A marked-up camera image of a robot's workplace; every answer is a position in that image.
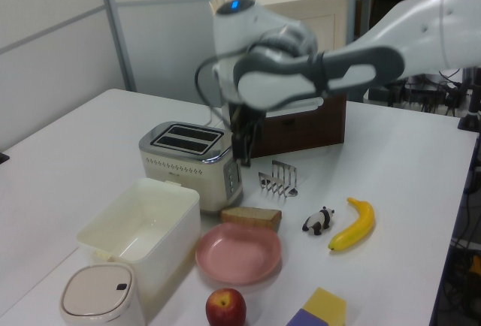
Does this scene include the red apple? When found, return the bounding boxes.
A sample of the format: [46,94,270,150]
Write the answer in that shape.
[204,288,248,326]

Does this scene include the yellow foam block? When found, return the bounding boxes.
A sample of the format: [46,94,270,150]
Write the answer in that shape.
[302,286,347,326]

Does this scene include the cream and chrome toaster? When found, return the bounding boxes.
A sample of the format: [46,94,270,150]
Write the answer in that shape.
[138,120,244,215]

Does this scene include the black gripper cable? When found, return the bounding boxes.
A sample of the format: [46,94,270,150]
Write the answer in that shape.
[193,52,241,124]

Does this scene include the white plastic container box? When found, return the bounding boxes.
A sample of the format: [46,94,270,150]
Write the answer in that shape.
[75,177,201,321]

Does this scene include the metal toast rack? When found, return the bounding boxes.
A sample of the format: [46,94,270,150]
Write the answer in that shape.
[257,159,301,198]

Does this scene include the white bar handle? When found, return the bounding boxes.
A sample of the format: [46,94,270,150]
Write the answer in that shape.
[262,95,325,119]

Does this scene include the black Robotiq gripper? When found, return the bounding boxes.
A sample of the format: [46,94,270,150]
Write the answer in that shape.
[225,101,268,168]

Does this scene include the panda toy figure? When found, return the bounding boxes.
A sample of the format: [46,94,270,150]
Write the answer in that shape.
[302,206,336,236]

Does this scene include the cream storage cabinet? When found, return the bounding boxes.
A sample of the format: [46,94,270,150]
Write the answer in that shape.
[209,0,349,64]

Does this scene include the yellow banana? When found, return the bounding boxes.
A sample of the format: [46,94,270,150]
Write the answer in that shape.
[328,197,376,252]

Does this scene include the toasted bread slice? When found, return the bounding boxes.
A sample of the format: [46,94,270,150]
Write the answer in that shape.
[220,207,283,234]

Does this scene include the pink plate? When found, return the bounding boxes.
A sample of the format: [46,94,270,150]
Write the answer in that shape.
[195,222,283,286]

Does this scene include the small white lidded bin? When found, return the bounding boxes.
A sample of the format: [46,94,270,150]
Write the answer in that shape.
[59,261,146,326]

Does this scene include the purple foam block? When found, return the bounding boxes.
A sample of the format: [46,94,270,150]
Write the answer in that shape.
[286,307,328,326]

